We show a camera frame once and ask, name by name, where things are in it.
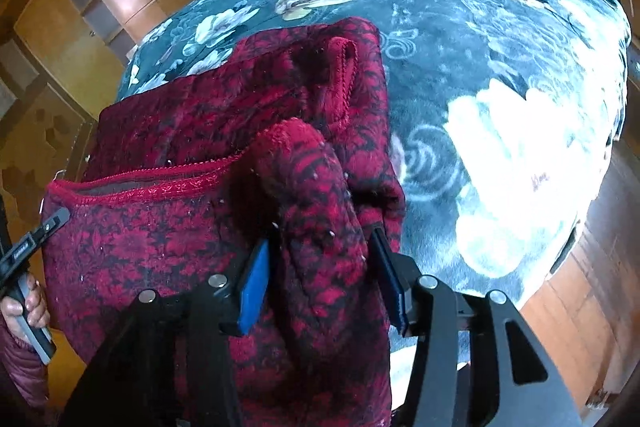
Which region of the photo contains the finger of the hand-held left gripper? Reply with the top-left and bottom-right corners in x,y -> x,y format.
41,207 -> 72,239

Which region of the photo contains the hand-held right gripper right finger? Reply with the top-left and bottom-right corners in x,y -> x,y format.
369,228 -> 583,427

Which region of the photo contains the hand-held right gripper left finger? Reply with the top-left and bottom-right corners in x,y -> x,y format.
60,237 -> 273,427

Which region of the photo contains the red patterned knit garment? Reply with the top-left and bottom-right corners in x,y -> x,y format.
42,18 -> 407,427

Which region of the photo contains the person's left forearm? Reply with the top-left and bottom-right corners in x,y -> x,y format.
0,322 -> 52,414

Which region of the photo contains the person's left hand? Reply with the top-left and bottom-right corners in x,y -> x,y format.
0,276 -> 52,344

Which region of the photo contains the wooden door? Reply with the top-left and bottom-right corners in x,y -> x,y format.
12,0 -> 127,124

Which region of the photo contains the green floral bed blanket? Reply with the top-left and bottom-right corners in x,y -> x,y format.
116,0 -> 632,340

